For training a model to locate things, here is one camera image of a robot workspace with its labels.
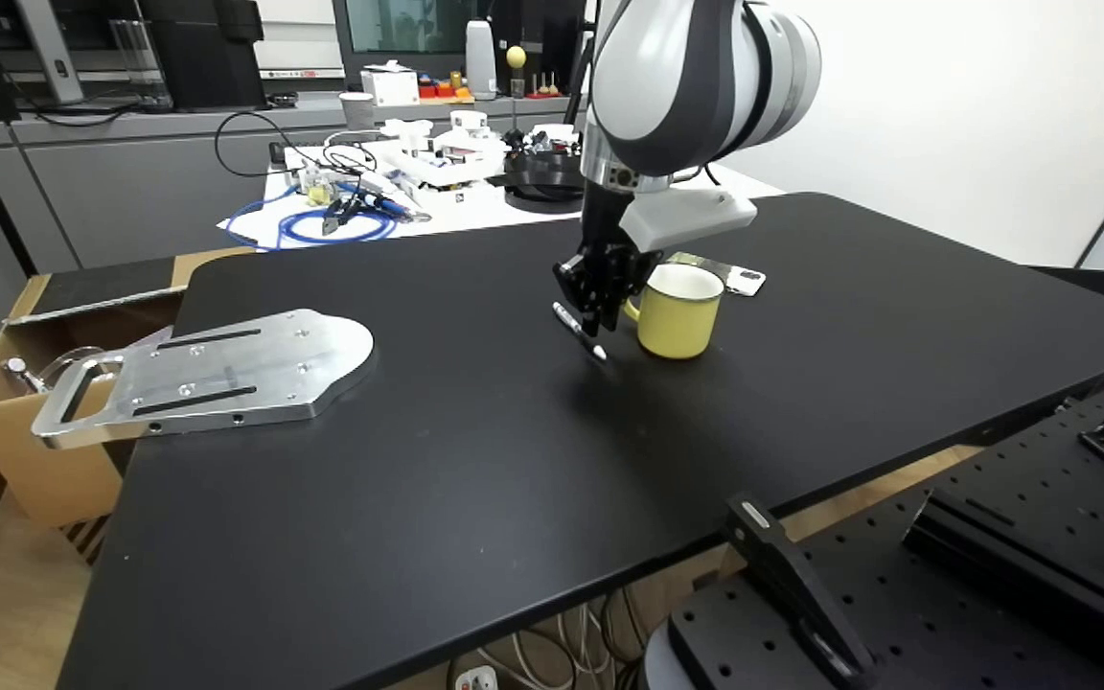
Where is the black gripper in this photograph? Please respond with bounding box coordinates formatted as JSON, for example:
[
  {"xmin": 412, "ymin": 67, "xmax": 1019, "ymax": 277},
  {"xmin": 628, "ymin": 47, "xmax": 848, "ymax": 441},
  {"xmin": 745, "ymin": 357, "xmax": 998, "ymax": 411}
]
[{"xmin": 551, "ymin": 173, "xmax": 660, "ymax": 333}]

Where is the yellow mug with white inside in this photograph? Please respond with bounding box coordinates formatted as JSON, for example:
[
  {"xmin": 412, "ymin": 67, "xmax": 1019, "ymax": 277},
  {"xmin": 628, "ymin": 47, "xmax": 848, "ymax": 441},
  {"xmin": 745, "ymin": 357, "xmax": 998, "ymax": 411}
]
[{"xmin": 616, "ymin": 261, "xmax": 730, "ymax": 365}]

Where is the black headset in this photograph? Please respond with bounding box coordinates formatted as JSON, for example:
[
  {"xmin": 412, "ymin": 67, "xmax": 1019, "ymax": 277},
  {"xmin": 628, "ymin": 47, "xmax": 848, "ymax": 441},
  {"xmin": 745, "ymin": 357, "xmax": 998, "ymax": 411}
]
[{"xmin": 504, "ymin": 123, "xmax": 586, "ymax": 209}]

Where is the white table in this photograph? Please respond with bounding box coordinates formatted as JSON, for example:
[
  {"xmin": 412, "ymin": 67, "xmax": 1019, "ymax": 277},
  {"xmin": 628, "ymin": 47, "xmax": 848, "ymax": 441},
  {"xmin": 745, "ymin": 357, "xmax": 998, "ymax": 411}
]
[{"xmin": 214, "ymin": 113, "xmax": 790, "ymax": 257}]

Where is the white electronics device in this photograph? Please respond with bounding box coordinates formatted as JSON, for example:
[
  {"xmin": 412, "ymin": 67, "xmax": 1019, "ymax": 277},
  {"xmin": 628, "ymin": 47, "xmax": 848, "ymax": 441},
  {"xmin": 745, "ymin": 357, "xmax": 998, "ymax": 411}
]
[{"xmin": 356, "ymin": 109, "xmax": 514, "ymax": 192}]

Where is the white cylindrical bottle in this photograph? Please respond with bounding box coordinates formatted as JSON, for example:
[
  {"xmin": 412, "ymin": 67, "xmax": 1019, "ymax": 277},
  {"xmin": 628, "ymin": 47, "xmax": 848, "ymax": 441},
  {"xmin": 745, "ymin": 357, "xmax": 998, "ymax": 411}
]
[{"xmin": 465, "ymin": 16, "xmax": 504, "ymax": 104}]

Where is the small white box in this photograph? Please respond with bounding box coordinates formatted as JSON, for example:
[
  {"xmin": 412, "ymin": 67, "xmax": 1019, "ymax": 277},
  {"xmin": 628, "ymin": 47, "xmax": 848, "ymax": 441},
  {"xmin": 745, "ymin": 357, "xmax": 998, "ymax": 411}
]
[{"xmin": 356, "ymin": 58, "xmax": 426, "ymax": 109}]

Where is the black table clamp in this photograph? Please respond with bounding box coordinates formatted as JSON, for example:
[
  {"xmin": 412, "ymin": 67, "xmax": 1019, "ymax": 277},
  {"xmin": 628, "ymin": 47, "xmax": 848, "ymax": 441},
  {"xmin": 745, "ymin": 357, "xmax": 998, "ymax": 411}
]
[{"xmin": 722, "ymin": 490, "xmax": 879, "ymax": 684}]

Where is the flat silver metal plate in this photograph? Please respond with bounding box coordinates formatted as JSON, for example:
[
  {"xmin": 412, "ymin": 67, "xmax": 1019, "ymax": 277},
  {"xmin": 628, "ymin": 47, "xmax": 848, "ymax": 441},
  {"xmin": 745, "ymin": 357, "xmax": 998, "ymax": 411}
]
[{"xmin": 0, "ymin": 303, "xmax": 379, "ymax": 452}]

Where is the black computer monitor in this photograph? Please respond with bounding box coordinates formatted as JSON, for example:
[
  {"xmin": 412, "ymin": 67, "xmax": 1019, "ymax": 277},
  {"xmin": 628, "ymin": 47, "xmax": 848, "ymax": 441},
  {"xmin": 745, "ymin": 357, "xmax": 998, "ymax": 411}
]
[{"xmin": 138, "ymin": 0, "xmax": 273, "ymax": 113}]

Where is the black foam sheet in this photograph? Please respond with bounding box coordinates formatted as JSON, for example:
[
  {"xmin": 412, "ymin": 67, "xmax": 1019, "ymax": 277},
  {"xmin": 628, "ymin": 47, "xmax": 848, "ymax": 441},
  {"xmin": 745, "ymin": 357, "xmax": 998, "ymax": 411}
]
[{"xmin": 32, "ymin": 254, "xmax": 182, "ymax": 319}]

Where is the black perforated optical breadboard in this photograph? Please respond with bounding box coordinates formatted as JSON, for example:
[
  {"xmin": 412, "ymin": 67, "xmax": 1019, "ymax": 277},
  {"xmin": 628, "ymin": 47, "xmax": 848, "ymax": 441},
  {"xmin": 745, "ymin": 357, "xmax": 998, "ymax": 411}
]
[{"xmin": 664, "ymin": 365, "xmax": 1104, "ymax": 690}]

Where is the grey cabinet counter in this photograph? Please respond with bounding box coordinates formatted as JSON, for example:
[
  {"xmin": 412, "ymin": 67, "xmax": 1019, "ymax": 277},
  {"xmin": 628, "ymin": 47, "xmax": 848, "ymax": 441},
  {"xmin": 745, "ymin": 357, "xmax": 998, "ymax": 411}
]
[{"xmin": 0, "ymin": 88, "xmax": 586, "ymax": 385}]

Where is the cardboard box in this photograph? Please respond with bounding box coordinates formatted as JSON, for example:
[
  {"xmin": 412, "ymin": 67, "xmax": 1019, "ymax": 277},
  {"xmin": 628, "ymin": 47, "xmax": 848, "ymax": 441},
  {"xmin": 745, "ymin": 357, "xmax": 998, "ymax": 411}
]
[{"xmin": 0, "ymin": 245, "xmax": 264, "ymax": 564}]

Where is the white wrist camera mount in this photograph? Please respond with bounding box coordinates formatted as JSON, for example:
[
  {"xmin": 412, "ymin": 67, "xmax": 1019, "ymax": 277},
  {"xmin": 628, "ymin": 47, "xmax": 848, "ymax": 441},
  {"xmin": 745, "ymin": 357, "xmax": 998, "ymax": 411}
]
[{"xmin": 616, "ymin": 173, "xmax": 764, "ymax": 257}]

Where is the blue cable coil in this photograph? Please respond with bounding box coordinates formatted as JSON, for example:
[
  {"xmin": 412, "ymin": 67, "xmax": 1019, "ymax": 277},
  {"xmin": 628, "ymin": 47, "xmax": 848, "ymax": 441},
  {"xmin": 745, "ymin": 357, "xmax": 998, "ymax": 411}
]
[{"xmin": 273, "ymin": 199, "xmax": 403, "ymax": 249}]

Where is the wall window screen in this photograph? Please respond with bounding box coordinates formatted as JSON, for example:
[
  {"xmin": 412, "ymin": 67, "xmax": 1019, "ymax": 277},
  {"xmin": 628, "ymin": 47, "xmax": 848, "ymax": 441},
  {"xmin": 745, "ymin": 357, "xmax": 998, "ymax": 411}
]
[{"xmin": 331, "ymin": 0, "xmax": 485, "ymax": 63}]

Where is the black rail on breadboard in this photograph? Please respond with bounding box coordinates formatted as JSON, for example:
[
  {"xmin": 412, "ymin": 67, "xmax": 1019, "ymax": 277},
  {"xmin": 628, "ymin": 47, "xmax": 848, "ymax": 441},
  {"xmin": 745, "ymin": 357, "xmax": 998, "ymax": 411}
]
[{"xmin": 899, "ymin": 487, "xmax": 1104, "ymax": 673}]

